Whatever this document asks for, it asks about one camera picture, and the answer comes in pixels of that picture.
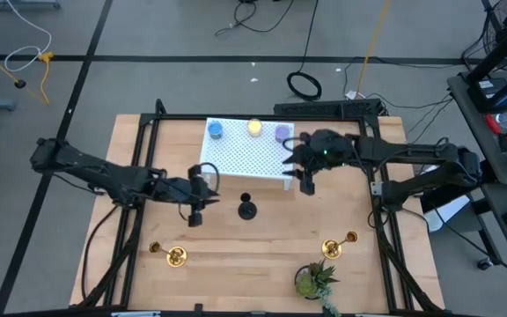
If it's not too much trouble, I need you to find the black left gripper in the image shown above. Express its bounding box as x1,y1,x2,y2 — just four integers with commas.
165,165,221,228

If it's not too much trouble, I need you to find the black power strip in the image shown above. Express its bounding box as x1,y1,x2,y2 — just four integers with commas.
274,99,385,118

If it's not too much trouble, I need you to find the succulent plant in dark pot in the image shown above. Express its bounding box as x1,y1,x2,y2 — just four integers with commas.
294,258,342,317

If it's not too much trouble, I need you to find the thin black floor cable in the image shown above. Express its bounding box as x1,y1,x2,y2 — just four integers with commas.
215,0,296,37

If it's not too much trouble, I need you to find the blue candle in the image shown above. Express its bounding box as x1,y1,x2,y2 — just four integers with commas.
207,121,224,141

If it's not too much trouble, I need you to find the red handled tool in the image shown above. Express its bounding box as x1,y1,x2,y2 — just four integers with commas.
485,113,503,136

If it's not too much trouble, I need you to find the white perforated metal shelf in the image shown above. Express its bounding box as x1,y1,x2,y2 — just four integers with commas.
199,117,297,191

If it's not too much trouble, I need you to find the yellow cable with black plug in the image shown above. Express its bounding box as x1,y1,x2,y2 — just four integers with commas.
0,40,55,106

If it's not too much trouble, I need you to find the yellow extension cable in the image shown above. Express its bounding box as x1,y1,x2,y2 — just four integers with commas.
356,0,393,98

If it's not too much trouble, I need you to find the coiled black cable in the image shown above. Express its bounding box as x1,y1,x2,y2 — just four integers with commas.
286,0,323,101

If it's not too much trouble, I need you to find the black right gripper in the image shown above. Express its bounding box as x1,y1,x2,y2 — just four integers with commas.
283,129,351,195

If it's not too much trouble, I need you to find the yellow candle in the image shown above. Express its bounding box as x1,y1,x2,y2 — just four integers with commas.
246,118,263,137

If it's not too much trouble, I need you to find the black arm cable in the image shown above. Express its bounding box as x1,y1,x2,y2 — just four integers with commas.
80,204,121,300

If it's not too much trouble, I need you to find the purple candle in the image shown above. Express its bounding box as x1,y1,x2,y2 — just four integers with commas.
274,124,292,144

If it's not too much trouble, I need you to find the gold candle stick holder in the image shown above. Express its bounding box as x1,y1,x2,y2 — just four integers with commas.
148,240,188,269
321,231,359,260

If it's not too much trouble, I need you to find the black candle stick holder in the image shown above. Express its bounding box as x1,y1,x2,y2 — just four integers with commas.
237,192,258,221

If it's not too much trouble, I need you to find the black metal table frame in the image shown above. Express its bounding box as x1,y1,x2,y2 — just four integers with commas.
77,99,446,317

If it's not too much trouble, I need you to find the grey equipment cart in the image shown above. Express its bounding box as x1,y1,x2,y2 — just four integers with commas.
446,65,507,283

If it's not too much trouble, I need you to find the white floor cable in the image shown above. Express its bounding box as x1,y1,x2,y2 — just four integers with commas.
4,0,53,73

